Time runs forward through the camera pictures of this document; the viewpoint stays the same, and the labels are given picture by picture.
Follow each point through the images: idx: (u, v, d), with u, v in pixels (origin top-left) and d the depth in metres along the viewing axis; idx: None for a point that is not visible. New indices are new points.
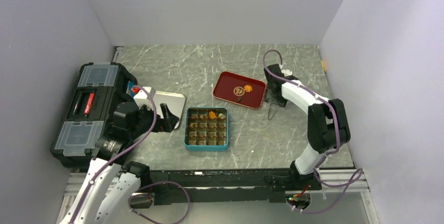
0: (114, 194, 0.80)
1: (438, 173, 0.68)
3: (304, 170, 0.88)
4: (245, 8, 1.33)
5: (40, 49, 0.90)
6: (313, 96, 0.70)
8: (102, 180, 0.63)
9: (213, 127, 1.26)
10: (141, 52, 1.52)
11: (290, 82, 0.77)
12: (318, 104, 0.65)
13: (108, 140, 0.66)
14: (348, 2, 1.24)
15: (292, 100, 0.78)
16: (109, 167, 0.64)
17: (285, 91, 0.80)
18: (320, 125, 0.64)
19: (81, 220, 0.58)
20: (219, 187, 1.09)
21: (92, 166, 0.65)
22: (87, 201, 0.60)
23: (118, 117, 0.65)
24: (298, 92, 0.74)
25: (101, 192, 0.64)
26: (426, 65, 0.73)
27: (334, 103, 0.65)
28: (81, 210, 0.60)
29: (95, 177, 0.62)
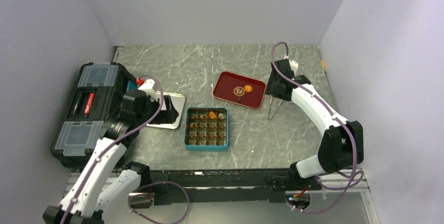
0: (115, 186, 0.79)
1: (438, 174, 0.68)
3: (307, 176, 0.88)
4: (245, 8, 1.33)
5: (40, 49, 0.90)
6: (331, 114, 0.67)
8: (109, 159, 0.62)
9: (213, 127, 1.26)
10: (141, 52, 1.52)
11: (304, 89, 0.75)
12: (335, 127, 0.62)
13: (115, 122, 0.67)
14: (348, 2, 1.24)
15: (303, 107, 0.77)
16: (115, 147, 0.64)
17: (295, 96, 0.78)
18: (334, 149, 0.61)
19: (86, 196, 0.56)
20: (219, 187, 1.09)
21: (99, 145, 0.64)
22: (92, 178, 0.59)
23: (127, 101, 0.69)
24: (312, 103, 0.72)
25: (106, 171, 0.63)
26: (426, 65, 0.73)
27: (352, 125, 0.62)
28: (86, 186, 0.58)
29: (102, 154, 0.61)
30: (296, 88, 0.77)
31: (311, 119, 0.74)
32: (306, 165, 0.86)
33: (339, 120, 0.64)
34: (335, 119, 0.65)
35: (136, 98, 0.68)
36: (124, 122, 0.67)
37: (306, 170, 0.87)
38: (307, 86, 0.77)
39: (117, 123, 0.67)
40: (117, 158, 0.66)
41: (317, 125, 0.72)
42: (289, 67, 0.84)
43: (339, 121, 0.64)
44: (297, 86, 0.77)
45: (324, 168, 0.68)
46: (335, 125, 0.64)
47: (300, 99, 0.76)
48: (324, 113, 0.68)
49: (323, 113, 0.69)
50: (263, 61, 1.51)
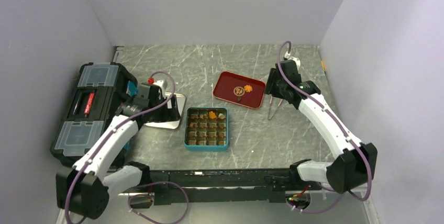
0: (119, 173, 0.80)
1: (437, 173, 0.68)
3: (308, 179, 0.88)
4: (245, 8, 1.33)
5: (40, 49, 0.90)
6: (345, 135, 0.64)
8: (124, 131, 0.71)
9: (213, 127, 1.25)
10: (141, 52, 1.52)
11: (315, 102, 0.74)
12: (350, 153, 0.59)
13: (130, 104, 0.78)
14: (348, 2, 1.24)
15: (313, 121, 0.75)
16: (130, 122, 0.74)
17: (304, 108, 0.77)
18: (347, 174, 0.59)
19: (100, 159, 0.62)
20: (219, 187, 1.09)
21: (115, 120, 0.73)
22: (107, 145, 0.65)
23: (143, 89, 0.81)
24: (324, 119, 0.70)
25: (118, 144, 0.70)
26: (426, 65, 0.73)
27: (367, 150, 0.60)
28: (100, 152, 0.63)
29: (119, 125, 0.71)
30: (306, 99, 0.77)
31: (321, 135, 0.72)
32: (307, 170, 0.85)
33: (353, 143, 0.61)
34: (349, 142, 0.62)
35: (151, 87, 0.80)
36: (137, 105, 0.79)
37: (307, 174, 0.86)
38: (317, 97, 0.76)
39: (132, 105, 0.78)
40: (128, 135, 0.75)
41: (328, 143, 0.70)
42: (296, 70, 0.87)
43: (353, 145, 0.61)
44: (307, 98, 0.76)
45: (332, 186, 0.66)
46: (350, 148, 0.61)
47: (311, 112, 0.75)
48: (336, 133, 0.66)
49: (335, 133, 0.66)
50: (263, 61, 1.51)
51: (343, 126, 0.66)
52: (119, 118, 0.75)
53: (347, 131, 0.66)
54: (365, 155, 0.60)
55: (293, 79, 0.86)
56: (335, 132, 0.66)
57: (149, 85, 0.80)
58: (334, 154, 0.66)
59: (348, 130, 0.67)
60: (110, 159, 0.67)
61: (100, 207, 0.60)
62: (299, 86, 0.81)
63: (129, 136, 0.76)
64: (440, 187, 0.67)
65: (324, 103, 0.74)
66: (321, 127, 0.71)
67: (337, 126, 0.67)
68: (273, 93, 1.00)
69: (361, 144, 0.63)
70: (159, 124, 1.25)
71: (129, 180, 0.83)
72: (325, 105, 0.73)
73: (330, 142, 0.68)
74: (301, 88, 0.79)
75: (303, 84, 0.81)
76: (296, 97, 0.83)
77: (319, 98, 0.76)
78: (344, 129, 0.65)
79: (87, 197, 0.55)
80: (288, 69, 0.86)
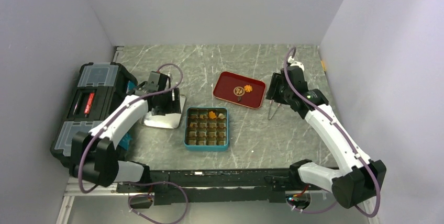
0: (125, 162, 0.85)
1: (438, 174, 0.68)
3: (309, 182, 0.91)
4: (245, 8, 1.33)
5: (40, 49, 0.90)
6: (354, 154, 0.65)
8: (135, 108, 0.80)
9: (213, 127, 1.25)
10: (141, 52, 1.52)
11: (324, 115, 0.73)
12: (359, 172, 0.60)
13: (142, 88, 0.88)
14: (348, 2, 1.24)
15: (321, 132, 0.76)
16: (141, 102, 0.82)
17: (311, 119, 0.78)
18: (355, 192, 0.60)
19: (114, 129, 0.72)
20: (219, 187, 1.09)
21: (128, 98, 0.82)
22: (120, 118, 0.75)
23: (153, 76, 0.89)
24: (332, 133, 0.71)
25: (129, 118, 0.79)
26: (426, 65, 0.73)
27: (376, 167, 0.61)
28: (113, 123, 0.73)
29: (131, 102, 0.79)
30: (313, 110, 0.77)
31: (329, 147, 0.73)
32: (309, 174, 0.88)
33: (362, 161, 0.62)
34: (358, 158, 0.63)
35: (161, 75, 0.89)
36: (148, 89, 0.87)
37: (308, 177, 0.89)
38: (325, 108, 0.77)
39: (143, 88, 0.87)
40: (138, 112, 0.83)
41: (335, 156, 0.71)
42: (303, 78, 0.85)
43: (362, 162, 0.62)
44: (315, 109, 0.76)
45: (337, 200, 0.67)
46: (358, 166, 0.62)
47: (319, 124, 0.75)
48: (345, 149, 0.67)
49: (344, 148, 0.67)
50: (263, 61, 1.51)
51: (352, 142, 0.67)
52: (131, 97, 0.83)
53: (356, 147, 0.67)
54: (374, 172, 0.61)
55: (300, 87, 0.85)
56: (344, 147, 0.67)
57: (159, 73, 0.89)
58: (342, 169, 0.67)
59: (357, 146, 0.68)
60: (121, 130, 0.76)
61: (110, 176, 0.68)
62: (306, 95, 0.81)
63: (139, 113, 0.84)
64: (439, 187, 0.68)
65: (333, 115, 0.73)
66: (329, 140, 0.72)
67: (346, 141, 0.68)
68: (275, 98, 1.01)
69: (369, 160, 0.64)
70: (159, 124, 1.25)
71: (131, 171, 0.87)
72: (334, 118, 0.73)
73: (338, 156, 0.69)
74: (308, 98, 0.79)
75: (311, 93, 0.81)
76: (302, 107, 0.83)
77: (327, 109, 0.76)
78: (352, 145, 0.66)
79: (98, 163, 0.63)
80: (295, 76, 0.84)
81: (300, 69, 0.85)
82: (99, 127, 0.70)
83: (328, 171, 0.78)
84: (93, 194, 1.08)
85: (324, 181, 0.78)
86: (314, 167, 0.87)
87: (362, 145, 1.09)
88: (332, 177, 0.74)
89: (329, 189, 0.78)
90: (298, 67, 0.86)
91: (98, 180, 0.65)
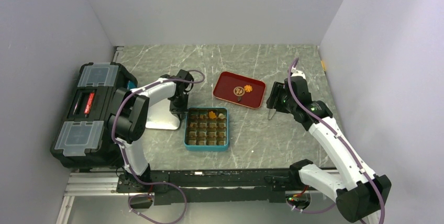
0: (139, 148, 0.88)
1: (438, 174, 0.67)
3: (311, 185, 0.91)
4: (245, 8, 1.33)
5: (40, 49, 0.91)
6: (359, 168, 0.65)
8: (168, 85, 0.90)
9: (213, 127, 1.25)
10: (142, 52, 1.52)
11: (328, 128, 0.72)
12: (365, 186, 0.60)
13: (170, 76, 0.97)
14: (348, 2, 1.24)
15: (323, 144, 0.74)
16: (171, 82, 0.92)
17: (315, 131, 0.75)
18: (359, 206, 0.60)
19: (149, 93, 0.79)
20: (219, 187, 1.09)
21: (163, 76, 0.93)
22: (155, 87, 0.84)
23: (181, 73, 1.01)
24: (337, 147, 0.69)
25: (159, 92, 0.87)
26: (425, 65, 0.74)
27: (381, 183, 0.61)
28: (150, 89, 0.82)
29: (166, 79, 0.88)
30: (318, 123, 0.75)
31: (332, 160, 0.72)
32: (311, 176, 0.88)
33: (367, 176, 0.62)
34: (363, 174, 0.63)
35: (188, 72, 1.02)
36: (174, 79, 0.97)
37: (310, 181, 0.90)
38: (328, 120, 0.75)
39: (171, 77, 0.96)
40: (167, 91, 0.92)
41: (337, 167, 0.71)
42: (307, 89, 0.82)
43: (367, 177, 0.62)
44: (319, 122, 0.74)
45: (341, 211, 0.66)
46: (363, 181, 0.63)
47: (322, 137, 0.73)
48: (350, 163, 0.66)
49: (348, 163, 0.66)
50: (264, 61, 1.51)
51: (357, 156, 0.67)
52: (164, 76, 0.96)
53: (360, 160, 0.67)
54: (379, 187, 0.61)
55: (303, 98, 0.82)
56: (348, 161, 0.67)
57: (187, 70, 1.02)
58: (346, 183, 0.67)
59: (362, 159, 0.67)
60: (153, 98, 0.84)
61: (139, 134, 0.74)
62: (310, 107, 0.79)
63: (166, 92, 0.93)
64: (436, 185, 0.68)
65: (336, 129, 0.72)
66: (332, 153, 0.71)
67: (351, 155, 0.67)
68: (276, 107, 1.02)
69: (374, 175, 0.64)
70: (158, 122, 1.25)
71: (139, 160, 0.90)
72: (338, 131, 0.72)
73: (341, 169, 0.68)
74: (312, 110, 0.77)
75: (314, 105, 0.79)
76: (306, 119, 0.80)
77: (331, 122, 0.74)
78: (357, 159, 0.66)
79: (134, 114, 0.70)
80: (299, 87, 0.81)
81: (303, 80, 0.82)
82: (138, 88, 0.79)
83: (332, 180, 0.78)
84: (93, 194, 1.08)
85: (328, 189, 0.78)
86: (317, 172, 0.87)
87: (362, 145, 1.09)
88: (335, 187, 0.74)
89: (332, 197, 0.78)
90: (301, 77, 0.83)
91: (128, 132, 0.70)
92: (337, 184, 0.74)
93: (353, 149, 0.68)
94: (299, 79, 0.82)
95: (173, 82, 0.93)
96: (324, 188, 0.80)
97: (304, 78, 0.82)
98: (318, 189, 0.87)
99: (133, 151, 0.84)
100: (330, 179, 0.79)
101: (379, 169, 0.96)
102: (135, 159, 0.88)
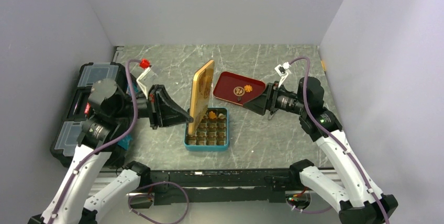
0: (113, 186, 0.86)
1: (438, 175, 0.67)
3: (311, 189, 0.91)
4: (245, 8, 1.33)
5: (40, 49, 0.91)
6: (367, 188, 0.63)
8: (88, 170, 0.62)
9: (213, 127, 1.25)
10: (141, 52, 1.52)
11: (337, 144, 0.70)
12: (371, 206, 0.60)
13: (95, 124, 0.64)
14: (348, 1, 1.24)
15: (331, 159, 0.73)
16: (92, 161, 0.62)
17: (323, 145, 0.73)
18: None
19: (66, 210, 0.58)
20: (219, 187, 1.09)
21: (78, 153, 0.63)
22: (71, 190, 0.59)
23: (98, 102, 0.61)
24: (345, 163, 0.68)
25: (89, 179, 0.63)
26: (426, 66, 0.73)
27: (389, 203, 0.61)
28: (64, 202, 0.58)
29: (79, 167, 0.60)
30: (326, 137, 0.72)
31: (339, 176, 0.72)
32: (312, 184, 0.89)
33: (374, 196, 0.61)
34: (370, 193, 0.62)
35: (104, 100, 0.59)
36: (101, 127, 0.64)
37: (311, 183, 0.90)
38: (337, 134, 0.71)
39: (95, 129, 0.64)
40: (99, 164, 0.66)
41: (344, 183, 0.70)
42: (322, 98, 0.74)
43: (375, 198, 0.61)
44: (328, 136, 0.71)
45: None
46: (370, 201, 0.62)
47: (331, 153, 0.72)
48: (358, 182, 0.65)
49: (357, 181, 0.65)
50: (264, 61, 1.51)
51: (365, 175, 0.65)
52: (81, 149, 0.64)
53: (368, 179, 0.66)
54: (386, 206, 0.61)
55: (315, 106, 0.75)
56: (356, 179, 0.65)
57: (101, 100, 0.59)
58: (352, 200, 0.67)
59: (370, 178, 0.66)
60: (84, 195, 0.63)
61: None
62: (319, 118, 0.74)
63: (101, 164, 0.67)
64: (436, 186, 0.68)
65: (346, 144, 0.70)
66: (340, 167, 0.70)
67: (359, 174, 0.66)
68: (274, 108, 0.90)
69: (381, 194, 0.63)
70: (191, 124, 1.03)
71: (126, 186, 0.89)
72: (347, 146, 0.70)
73: (347, 186, 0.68)
74: (321, 122, 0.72)
75: (323, 116, 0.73)
76: (314, 130, 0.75)
77: (340, 135, 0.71)
78: (366, 178, 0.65)
79: None
80: (314, 97, 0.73)
81: (317, 82, 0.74)
82: (48, 213, 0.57)
83: (333, 188, 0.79)
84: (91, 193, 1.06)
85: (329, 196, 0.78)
86: (319, 177, 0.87)
87: (362, 145, 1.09)
88: (338, 198, 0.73)
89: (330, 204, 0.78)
90: (313, 79, 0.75)
91: None
92: (341, 196, 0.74)
93: (362, 166, 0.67)
94: (313, 84, 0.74)
95: (95, 155, 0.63)
96: (326, 196, 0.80)
97: (319, 84, 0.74)
98: (319, 194, 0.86)
99: (118, 197, 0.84)
100: (333, 188, 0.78)
101: (378, 168, 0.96)
102: (122, 188, 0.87)
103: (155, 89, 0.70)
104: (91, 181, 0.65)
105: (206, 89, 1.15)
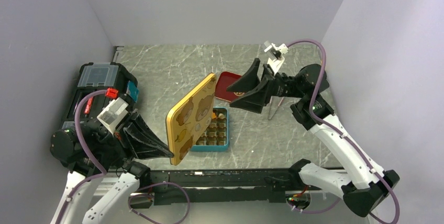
0: (112, 194, 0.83)
1: (439, 175, 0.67)
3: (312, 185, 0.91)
4: (244, 8, 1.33)
5: (39, 49, 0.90)
6: (370, 169, 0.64)
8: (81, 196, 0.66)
9: (213, 127, 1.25)
10: (141, 52, 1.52)
11: (333, 129, 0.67)
12: (377, 187, 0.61)
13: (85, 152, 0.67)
14: (348, 1, 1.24)
15: (326, 144, 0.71)
16: (85, 188, 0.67)
17: (318, 132, 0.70)
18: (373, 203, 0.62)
19: None
20: (219, 187, 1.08)
21: (70, 180, 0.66)
22: (67, 215, 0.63)
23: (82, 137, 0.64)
24: (343, 148, 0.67)
25: (82, 203, 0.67)
26: (426, 66, 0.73)
27: (391, 178, 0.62)
28: None
29: (72, 194, 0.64)
30: (321, 124, 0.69)
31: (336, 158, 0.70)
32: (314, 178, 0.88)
33: (378, 176, 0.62)
34: (374, 173, 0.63)
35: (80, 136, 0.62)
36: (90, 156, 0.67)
37: (312, 180, 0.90)
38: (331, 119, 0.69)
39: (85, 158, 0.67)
40: (93, 189, 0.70)
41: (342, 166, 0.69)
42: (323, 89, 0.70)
43: (378, 177, 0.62)
44: (323, 123, 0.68)
45: (352, 208, 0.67)
46: (375, 180, 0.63)
47: (327, 138, 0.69)
48: (359, 164, 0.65)
49: (358, 163, 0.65)
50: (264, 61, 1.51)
51: (365, 155, 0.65)
52: (73, 175, 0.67)
53: (368, 159, 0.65)
54: (389, 183, 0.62)
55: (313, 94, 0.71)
56: (357, 161, 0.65)
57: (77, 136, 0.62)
58: (353, 180, 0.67)
59: (369, 157, 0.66)
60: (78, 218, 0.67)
61: None
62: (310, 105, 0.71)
63: (95, 189, 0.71)
64: (437, 187, 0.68)
65: (341, 127, 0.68)
66: (337, 152, 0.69)
67: (359, 156, 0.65)
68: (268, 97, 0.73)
69: (383, 172, 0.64)
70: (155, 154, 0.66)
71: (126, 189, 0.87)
72: (343, 130, 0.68)
73: (348, 169, 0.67)
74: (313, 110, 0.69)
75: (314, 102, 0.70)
76: (307, 118, 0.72)
77: (333, 120, 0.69)
78: (366, 158, 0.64)
79: None
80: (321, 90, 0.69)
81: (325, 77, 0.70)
82: None
83: (333, 177, 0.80)
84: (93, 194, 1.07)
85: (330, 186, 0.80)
86: (318, 171, 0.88)
87: (362, 145, 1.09)
88: (340, 183, 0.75)
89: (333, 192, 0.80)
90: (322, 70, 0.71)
91: None
92: (341, 181, 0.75)
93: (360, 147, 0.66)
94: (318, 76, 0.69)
95: (89, 182, 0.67)
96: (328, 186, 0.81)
97: (326, 79, 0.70)
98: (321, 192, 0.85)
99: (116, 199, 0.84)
100: (333, 177, 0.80)
101: None
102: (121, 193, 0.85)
103: (124, 123, 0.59)
104: (86, 204, 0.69)
105: (202, 108, 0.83)
